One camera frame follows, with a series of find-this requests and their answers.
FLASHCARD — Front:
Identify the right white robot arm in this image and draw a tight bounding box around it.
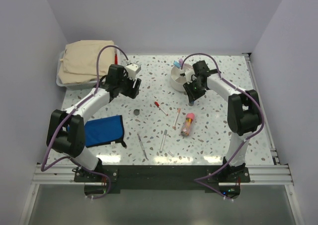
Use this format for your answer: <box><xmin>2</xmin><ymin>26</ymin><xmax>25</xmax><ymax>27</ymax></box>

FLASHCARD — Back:
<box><xmin>181</xmin><ymin>61</ymin><xmax>264</xmax><ymax>182</ymax></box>

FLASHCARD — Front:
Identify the red cap white pen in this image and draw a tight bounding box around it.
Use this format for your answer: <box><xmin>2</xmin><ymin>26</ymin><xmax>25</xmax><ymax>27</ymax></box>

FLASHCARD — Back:
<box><xmin>154</xmin><ymin>101</ymin><xmax>168</xmax><ymax>116</ymax></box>

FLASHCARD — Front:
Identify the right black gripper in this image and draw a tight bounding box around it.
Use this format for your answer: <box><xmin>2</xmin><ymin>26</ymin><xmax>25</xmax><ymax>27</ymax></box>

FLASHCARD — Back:
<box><xmin>183</xmin><ymin>78</ymin><xmax>206</xmax><ymax>103</ymax></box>

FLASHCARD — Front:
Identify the pink cap clear tube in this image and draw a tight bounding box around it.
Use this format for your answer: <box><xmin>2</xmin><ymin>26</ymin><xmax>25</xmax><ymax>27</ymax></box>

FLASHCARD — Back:
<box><xmin>180</xmin><ymin>113</ymin><xmax>195</xmax><ymax>137</ymax></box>

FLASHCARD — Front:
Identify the small grey round cap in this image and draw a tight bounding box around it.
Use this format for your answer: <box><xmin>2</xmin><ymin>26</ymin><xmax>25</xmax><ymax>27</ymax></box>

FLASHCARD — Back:
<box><xmin>134</xmin><ymin>109</ymin><xmax>140</xmax><ymax>116</ymax></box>

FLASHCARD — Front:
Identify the aluminium frame rail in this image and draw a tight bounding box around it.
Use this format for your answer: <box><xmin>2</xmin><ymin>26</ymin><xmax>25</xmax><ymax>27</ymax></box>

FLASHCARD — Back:
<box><xmin>31</xmin><ymin>165</ymin><xmax>293</xmax><ymax>186</ymax></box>

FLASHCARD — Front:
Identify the blue cap highlighter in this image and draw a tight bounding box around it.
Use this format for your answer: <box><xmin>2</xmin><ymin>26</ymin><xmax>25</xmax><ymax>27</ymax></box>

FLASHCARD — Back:
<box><xmin>173</xmin><ymin>61</ymin><xmax>181</xmax><ymax>68</ymax></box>

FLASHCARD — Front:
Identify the thin metal craft knife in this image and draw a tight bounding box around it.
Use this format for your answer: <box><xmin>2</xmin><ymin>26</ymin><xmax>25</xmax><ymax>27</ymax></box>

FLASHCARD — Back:
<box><xmin>137</xmin><ymin>133</ymin><xmax>149</xmax><ymax>160</ymax></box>

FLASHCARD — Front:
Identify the white plastic basket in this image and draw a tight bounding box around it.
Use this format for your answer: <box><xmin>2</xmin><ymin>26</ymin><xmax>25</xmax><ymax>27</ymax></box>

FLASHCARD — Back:
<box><xmin>56</xmin><ymin>51</ymin><xmax>97</xmax><ymax>90</ymax></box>

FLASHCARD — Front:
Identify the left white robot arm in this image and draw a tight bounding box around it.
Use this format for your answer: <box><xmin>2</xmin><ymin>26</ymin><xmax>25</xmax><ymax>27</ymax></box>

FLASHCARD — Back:
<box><xmin>41</xmin><ymin>63</ymin><xmax>141</xmax><ymax>181</ymax></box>

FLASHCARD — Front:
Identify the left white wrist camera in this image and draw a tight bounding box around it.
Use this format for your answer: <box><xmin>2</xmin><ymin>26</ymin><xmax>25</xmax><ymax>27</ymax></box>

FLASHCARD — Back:
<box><xmin>125</xmin><ymin>63</ymin><xmax>141</xmax><ymax>80</ymax></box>

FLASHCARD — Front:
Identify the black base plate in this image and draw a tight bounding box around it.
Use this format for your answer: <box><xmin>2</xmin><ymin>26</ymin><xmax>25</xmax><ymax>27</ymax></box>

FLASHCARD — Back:
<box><xmin>72</xmin><ymin>165</ymin><xmax>251</xmax><ymax>195</ymax></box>

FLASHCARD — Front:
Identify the round white divided organizer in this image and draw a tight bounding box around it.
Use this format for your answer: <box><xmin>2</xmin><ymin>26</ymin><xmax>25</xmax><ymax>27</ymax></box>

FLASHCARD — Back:
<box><xmin>170</xmin><ymin>66</ymin><xmax>186</xmax><ymax>92</ymax></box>

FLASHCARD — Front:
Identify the blue fabric pouch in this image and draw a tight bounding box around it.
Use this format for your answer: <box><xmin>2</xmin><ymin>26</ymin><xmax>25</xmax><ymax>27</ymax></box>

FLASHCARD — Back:
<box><xmin>84</xmin><ymin>115</ymin><xmax>127</xmax><ymax>148</ymax></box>

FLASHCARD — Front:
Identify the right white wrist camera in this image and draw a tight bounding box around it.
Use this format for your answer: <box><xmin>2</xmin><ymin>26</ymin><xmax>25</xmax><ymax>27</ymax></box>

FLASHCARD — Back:
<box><xmin>180</xmin><ymin>69</ymin><xmax>195</xmax><ymax>83</ymax></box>

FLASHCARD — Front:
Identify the beige folded cloth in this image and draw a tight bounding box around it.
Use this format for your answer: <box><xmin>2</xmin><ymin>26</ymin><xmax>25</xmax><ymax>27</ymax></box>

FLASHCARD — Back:
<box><xmin>58</xmin><ymin>40</ymin><xmax>115</xmax><ymax>84</ymax></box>

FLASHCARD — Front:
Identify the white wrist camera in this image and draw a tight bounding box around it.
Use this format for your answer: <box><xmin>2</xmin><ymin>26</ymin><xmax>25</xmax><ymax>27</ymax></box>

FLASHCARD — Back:
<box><xmin>180</xmin><ymin>69</ymin><xmax>195</xmax><ymax>83</ymax></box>
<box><xmin>125</xmin><ymin>63</ymin><xmax>141</xmax><ymax>80</ymax></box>

